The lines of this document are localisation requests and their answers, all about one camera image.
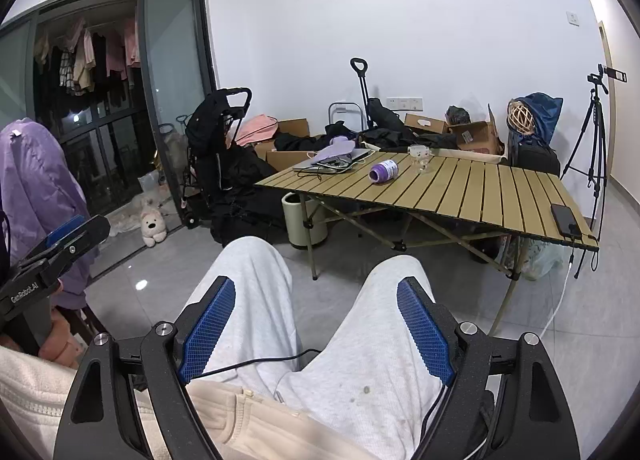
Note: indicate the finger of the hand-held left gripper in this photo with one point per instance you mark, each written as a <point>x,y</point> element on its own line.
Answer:
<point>75,237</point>

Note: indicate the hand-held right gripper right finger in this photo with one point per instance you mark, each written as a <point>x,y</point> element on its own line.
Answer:
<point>425,330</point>

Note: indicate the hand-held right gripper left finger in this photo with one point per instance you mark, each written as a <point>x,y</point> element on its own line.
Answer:
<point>210,330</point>

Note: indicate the person's left forearm white sleeve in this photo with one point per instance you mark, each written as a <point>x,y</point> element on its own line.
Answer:
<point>45,405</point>

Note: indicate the person's left hand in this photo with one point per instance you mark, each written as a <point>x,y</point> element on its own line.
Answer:
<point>60,342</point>

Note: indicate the person's left leg grey trousers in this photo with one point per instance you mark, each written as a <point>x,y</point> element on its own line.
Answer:
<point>250,300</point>

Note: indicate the person's leg grey trousers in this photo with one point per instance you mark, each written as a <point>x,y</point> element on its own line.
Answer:
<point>250,300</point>
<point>370,355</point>

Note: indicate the purple jacket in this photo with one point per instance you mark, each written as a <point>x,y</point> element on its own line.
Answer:
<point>40,190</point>

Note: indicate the person's right leg grey trousers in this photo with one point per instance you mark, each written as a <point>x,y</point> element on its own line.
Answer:
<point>370,355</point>

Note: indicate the white plush dog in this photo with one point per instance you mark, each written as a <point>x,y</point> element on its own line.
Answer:
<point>151,227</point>

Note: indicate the cream jacket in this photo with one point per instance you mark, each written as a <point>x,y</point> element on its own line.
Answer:
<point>240,420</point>

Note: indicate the clear plastic bag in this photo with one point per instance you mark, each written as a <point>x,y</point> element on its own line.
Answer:
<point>537,257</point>

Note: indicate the cream trash bin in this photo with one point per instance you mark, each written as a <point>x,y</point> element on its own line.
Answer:
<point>297,220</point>

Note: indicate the black clothes pile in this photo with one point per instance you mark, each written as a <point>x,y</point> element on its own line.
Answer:
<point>245,190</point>

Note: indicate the slatted folding table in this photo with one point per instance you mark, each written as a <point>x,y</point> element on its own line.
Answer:
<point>475,190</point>

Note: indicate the purple bottle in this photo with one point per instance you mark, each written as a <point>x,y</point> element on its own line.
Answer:
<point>384,170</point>

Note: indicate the black stroller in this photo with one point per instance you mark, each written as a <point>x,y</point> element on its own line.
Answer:
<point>210,139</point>

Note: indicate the clear glass cup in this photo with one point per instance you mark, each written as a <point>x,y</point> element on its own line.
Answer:
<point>420,155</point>

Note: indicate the row of hanging clothes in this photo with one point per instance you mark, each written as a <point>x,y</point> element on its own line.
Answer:
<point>80,59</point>

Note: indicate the black smartphone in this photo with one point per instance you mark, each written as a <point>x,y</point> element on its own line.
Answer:
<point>566,221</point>

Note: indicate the silver laptop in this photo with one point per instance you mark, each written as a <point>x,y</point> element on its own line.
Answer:
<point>330,165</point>

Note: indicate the black garment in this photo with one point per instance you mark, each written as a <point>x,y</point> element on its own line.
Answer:
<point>400,137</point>

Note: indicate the large open cardboard box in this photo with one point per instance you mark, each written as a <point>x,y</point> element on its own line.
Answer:
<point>475,137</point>

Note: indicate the glass sliding door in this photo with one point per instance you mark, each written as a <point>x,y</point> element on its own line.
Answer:
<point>175,64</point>

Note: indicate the purple cloth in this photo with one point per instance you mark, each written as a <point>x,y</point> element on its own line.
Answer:
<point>332,149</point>

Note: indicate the flat cardboard box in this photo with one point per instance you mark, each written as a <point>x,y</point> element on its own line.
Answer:
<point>425,123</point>

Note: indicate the pink bag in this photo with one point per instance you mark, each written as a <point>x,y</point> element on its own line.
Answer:
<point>257,128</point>

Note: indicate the wicker ball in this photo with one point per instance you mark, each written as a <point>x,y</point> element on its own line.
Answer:
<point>521,115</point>

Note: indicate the blue bag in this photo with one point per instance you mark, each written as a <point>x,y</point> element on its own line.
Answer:
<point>545,114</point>

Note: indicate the black tripod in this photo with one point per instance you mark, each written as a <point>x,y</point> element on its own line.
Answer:
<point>595,139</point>

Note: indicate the wall socket strip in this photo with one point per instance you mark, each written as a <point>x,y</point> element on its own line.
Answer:
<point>404,102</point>

